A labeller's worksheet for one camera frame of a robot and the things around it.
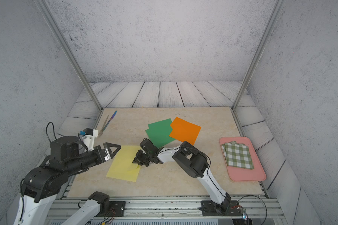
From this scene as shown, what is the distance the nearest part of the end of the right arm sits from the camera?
743 mm

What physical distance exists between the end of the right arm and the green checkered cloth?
1.50 feet

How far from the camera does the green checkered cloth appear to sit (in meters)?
0.89

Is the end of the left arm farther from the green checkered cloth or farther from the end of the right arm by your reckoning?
the green checkered cloth
